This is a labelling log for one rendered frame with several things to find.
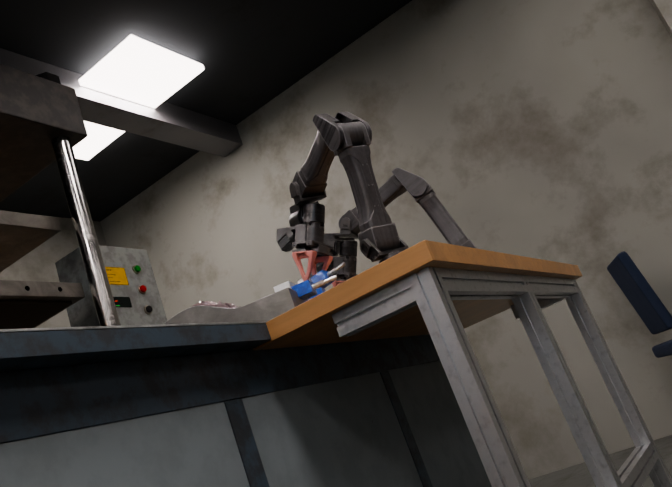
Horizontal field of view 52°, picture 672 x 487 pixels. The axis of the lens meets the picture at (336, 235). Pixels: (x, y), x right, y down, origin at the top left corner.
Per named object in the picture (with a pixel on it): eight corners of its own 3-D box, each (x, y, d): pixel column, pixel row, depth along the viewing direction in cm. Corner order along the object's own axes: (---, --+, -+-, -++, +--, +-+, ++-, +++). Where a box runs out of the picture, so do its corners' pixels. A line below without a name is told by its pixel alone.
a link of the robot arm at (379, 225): (365, 262, 157) (327, 130, 162) (388, 257, 161) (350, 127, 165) (379, 255, 152) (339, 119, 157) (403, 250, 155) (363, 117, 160)
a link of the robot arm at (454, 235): (465, 269, 203) (404, 185, 214) (469, 271, 209) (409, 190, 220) (482, 256, 202) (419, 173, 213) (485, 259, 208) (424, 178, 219)
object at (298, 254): (289, 280, 174) (291, 244, 176) (306, 284, 180) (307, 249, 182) (311, 278, 170) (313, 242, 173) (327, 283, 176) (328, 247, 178)
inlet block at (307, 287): (343, 290, 146) (335, 267, 148) (338, 286, 142) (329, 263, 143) (288, 313, 148) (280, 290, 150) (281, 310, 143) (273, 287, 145)
